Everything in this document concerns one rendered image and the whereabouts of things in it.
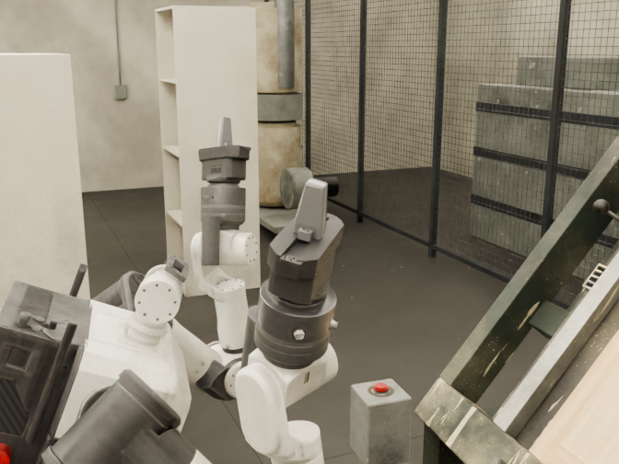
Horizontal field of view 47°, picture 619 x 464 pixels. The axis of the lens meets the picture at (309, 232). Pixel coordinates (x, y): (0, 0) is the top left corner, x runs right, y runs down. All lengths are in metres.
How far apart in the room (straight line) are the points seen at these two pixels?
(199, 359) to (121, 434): 0.52
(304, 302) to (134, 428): 0.29
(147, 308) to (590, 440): 1.02
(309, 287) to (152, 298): 0.38
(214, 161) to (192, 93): 3.68
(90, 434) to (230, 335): 0.59
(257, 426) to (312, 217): 0.26
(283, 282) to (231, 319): 0.69
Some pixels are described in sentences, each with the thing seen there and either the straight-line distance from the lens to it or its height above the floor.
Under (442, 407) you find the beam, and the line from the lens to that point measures 1.96.
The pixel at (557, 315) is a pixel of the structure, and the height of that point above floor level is 1.10.
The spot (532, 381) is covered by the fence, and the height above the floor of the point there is 1.01.
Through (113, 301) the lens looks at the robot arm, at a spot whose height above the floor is 1.34.
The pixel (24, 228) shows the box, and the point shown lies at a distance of 3.53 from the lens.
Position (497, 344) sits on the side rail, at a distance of 2.01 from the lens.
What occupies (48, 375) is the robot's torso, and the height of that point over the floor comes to 1.34.
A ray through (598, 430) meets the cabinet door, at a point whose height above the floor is 0.99.
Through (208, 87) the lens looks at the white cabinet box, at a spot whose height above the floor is 1.51.
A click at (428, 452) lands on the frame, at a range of 2.08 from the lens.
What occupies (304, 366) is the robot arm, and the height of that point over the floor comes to 1.42.
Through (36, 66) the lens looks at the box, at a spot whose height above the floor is 1.70.
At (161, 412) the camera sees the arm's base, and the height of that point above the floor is 1.34.
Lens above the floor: 1.78
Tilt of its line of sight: 14 degrees down
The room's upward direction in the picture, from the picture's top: straight up
